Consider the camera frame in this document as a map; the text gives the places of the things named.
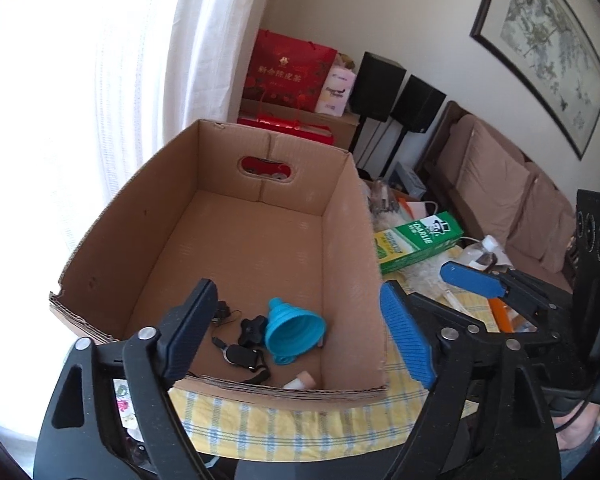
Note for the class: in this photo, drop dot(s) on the large cardboard box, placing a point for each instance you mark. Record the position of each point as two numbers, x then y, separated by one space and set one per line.
230 240

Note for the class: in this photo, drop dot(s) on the black speaker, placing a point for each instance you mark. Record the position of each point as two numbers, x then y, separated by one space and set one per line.
420 104
377 85

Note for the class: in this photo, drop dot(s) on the white curtain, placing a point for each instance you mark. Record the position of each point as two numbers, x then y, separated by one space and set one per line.
130 60

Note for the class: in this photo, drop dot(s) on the blue collapsible funnel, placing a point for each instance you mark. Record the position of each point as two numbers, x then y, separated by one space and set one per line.
292 332

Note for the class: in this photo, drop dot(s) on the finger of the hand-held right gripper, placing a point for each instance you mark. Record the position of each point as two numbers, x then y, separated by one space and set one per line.
547 327
472 280

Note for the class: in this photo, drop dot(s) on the yellow checked tablecloth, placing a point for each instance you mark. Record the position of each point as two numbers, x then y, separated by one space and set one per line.
280 425

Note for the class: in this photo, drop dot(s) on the black cross-shaped knob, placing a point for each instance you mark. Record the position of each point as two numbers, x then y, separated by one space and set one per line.
252 330

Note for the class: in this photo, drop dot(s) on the clear plastic packaging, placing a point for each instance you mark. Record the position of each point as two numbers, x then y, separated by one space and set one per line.
380 197

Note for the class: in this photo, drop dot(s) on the red gift bag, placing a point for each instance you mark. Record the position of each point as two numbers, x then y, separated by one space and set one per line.
290 77

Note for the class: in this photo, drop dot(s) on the black speaker stand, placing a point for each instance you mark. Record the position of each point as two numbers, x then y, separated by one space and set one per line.
395 152

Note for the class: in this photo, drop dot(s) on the large brown sofa cushion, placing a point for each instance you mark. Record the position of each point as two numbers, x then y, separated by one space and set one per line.
490 175

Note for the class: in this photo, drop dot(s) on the framed ink painting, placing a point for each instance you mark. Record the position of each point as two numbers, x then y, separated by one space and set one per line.
545 45

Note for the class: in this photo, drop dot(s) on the red gift box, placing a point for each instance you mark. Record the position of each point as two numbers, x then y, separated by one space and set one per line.
285 127

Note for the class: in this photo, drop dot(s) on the person's right hand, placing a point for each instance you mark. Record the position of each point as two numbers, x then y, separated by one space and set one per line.
580 432

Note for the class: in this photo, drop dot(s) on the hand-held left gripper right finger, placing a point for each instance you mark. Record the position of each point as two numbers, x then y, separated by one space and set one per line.
407 335

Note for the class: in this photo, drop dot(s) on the green toothpaste box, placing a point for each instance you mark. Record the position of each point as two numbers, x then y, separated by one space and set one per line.
415 245

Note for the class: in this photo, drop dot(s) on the brown sofa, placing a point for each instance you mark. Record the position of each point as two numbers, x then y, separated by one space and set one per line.
535 270

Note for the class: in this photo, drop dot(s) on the grey blue box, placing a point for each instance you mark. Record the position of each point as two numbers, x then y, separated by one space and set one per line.
407 181

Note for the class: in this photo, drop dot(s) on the clear cleaner bottle orange label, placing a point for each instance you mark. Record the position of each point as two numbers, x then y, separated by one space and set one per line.
502 317

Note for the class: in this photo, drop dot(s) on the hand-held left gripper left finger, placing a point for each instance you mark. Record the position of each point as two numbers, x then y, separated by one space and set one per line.
190 335

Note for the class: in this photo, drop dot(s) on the medium brown sofa cushion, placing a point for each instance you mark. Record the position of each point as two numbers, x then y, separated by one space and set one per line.
542 225

